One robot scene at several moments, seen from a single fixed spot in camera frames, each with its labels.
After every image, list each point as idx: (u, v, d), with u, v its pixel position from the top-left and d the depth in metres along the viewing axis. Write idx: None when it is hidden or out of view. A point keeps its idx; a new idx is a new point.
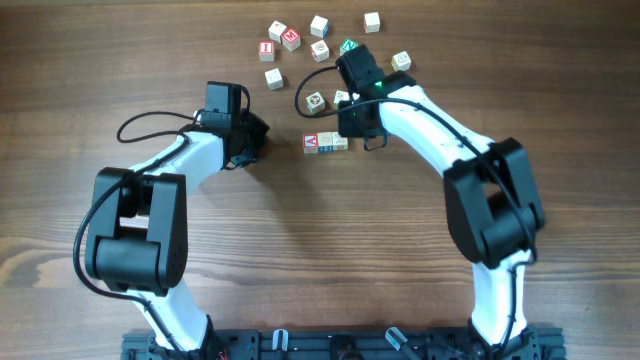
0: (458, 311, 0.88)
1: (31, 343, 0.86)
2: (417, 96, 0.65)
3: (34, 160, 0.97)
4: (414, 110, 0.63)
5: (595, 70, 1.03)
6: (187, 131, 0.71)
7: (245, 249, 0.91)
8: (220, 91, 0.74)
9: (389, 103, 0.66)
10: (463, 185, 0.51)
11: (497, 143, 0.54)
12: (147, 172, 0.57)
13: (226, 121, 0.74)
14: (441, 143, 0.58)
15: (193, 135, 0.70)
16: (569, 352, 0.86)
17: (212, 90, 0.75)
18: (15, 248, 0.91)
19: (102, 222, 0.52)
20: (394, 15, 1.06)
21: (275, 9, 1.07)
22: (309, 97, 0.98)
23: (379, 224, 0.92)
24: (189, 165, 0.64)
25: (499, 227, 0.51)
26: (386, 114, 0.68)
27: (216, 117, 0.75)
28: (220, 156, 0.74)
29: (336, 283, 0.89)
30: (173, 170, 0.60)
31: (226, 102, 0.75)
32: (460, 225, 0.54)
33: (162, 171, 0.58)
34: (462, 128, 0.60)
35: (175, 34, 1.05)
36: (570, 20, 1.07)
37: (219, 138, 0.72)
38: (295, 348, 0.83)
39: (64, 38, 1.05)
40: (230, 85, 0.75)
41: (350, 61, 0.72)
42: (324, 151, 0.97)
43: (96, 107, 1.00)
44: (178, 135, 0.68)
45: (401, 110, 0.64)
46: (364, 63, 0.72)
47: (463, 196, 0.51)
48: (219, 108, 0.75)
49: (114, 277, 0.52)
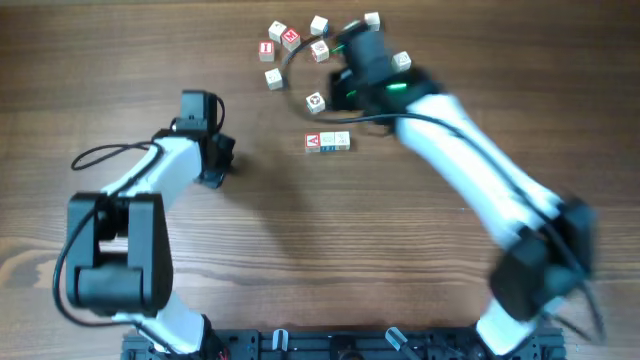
0: (458, 311, 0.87)
1: (31, 343, 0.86)
2: (451, 116, 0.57)
3: (35, 160, 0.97)
4: (453, 138, 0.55)
5: (596, 70, 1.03)
6: (159, 138, 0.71)
7: (246, 249, 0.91)
8: (196, 97, 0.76)
9: (418, 123, 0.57)
10: (532, 262, 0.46)
11: (565, 203, 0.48)
12: (122, 192, 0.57)
13: (202, 127, 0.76)
14: (496, 194, 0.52)
15: (165, 142, 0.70)
16: (569, 352, 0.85)
17: (188, 98, 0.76)
18: (16, 247, 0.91)
19: (81, 251, 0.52)
20: (394, 15, 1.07)
21: (274, 9, 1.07)
22: (310, 97, 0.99)
23: (379, 225, 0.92)
24: (165, 178, 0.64)
25: (554, 291, 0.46)
26: (409, 131, 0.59)
27: (192, 124, 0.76)
28: (196, 160, 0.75)
29: (336, 284, 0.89)
30: (148, 186, 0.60)
31: (202, 109, 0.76)
32: (511, 280, 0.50)
33: (137, 189, 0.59)
34: (514, 170, 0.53)
35: (176, 34, 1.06)
36: (570, 19, 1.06)
37: (195, 143, 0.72)
38: (295, 348, 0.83)
39: (64, 39, 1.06)
40: (205, 93, 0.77)
41: (362, 48, 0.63)
42: (325, 151, 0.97)
43: (96, 108, 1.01)
44: (152, 146, 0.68)
45: (439, 140, 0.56)
46: (373, 55, 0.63)
47: (530, 272, 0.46)
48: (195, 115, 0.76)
49: (99, 305, 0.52)
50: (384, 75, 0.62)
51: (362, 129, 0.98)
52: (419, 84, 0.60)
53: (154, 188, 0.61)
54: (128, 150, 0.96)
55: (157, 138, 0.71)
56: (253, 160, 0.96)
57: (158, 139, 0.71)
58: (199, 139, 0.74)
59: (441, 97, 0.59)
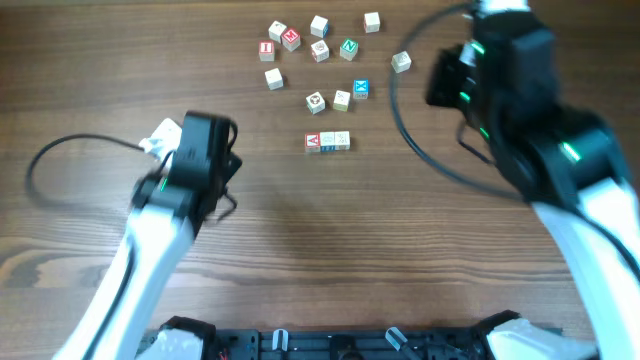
0: (458, 311, 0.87)
1: (31, 343, 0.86)
2: (630, 234, 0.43)
3: (35, 160, 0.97)
4: (623, 268, 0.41)
5: (596, 69, 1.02)
6: (144, 209, 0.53)
7: (246, 249, 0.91)
8: (203, 122, 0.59)
9: (590, 228, 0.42)
10: None
11: None
12: (98, 337, 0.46)
13: (206, 171, 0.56)
14: None
15: (145, 223, 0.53)
16: None
17: (191, 125, 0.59)
18: (16, 247, 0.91)
19: None
20: (393, 15, 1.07)
21: (274, 9, 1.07)
22: (310, 97, 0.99)
23: (380, 224, 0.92)
24: (158, 291, 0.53)
25: None
26: (570, 221, 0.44)
27: (193, 165, 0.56)
28: (183, 246, 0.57)
29: (336, 284, 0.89)
30: (135, 321, 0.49)
31: (208, 138, 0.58)
32: None
33: (118, 323, 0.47)
34: None
35: (176, 34, 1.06)
36: (571, 18, 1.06)
37: (189, 214, 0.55)
38: (295, 347, 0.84)
39: (65, 39, 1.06)
40: (214, 120, 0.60)
41: (515, 22, 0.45)
42: (325, 151, 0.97)
43: (97, 108, 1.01)
44: (126, 245, 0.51)
45: (600, 261, 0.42)
46: (540, 51, 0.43)
47: None
48: (197, 143, 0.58)
49: None
50: (547, 91, 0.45)
51: (362, 129, 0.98)
52: (590, 135, 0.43)
53: (143, 318, 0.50)
54: (110, 140, 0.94)
55: (145, 205, 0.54)
56: (253, 160, 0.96)
57: (142, 208, 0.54)
58: (198, 205, 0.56)
59: (624, 194, 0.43)
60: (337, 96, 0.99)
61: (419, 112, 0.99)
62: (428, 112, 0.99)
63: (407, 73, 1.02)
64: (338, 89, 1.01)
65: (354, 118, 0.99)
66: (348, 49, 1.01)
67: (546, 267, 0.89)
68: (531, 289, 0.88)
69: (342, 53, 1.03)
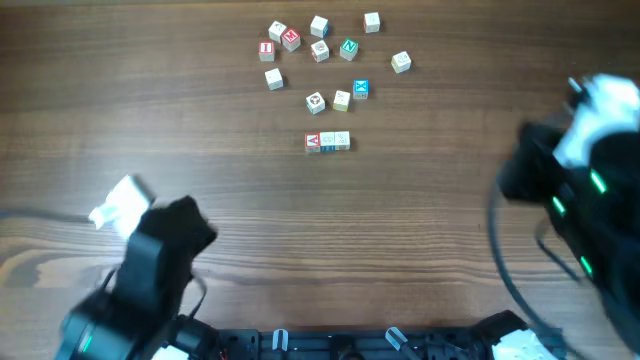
0: (458, 311, 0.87)
1: (31, 343, 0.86)
2: None
3: (35, 160, 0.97)
4: None
5: (595, 70, 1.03)
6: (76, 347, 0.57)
7: (246, 249, 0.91)
8: (146, 250, 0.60)
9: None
10: None
11: None
12: None
13: (152, 308, 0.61)
14: None
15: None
16: (569, 352, 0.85)
17: (137, 243, 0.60)
18: (16, 247, 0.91)
19: None
20: (393, 15, 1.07)
21: (274, 9, 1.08)
22: (310, 97, 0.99)
23: (380, 224, 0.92)
24: None
25: None
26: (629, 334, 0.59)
27: (137, 298, 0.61)
28: None
29: (336, 283, 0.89)
30: None
31: (151, 267, 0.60)
32: None
33: None
34: None
35: (176, 34, 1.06)
36: (570, 19, 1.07)
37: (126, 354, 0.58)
38: (295, 348, 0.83)
39: (65, 40, 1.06)
40: (160, 251, 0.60)
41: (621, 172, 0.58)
42: (325, 151, 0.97)
43: (97, 108, 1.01)
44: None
45: None
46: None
47: None
48: (140, 271, 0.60)
49: None
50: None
51: (362, 129, 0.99)
52: None
53: None
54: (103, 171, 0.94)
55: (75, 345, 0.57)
56: (253, 160, 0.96)
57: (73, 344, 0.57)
58: (142, 338, 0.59)
59: None
60: (337, 96, 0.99)
61: (418, 112, 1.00)
62: (428, 112, 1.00)
63: (407, 73, 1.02)
64: (338, 89, 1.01)
65: (354, 118, 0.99)
66: (348, 49, 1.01)
67: (546, 267, 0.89)
68: (531, 289, 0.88)
69: (342, 53, 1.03)
